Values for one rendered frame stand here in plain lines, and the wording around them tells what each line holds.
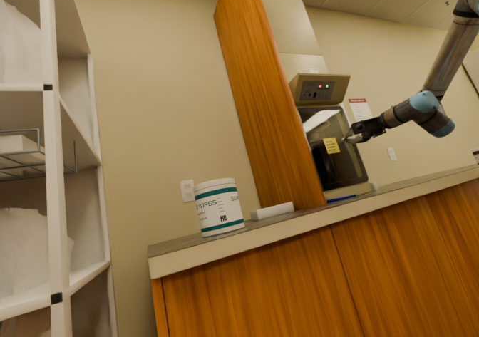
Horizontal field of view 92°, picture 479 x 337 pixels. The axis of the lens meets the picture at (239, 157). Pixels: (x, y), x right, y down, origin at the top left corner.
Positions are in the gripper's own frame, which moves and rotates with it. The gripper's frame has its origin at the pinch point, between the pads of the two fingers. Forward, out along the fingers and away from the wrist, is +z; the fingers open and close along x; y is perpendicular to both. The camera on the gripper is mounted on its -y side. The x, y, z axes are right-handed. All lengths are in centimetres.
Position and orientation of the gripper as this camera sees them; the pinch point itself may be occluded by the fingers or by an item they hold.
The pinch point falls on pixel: (346, 139)
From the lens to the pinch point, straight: 119.3
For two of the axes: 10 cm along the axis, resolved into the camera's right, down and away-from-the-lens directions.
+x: -2.6, -9.4, 2.2
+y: 9.0, -1.5, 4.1
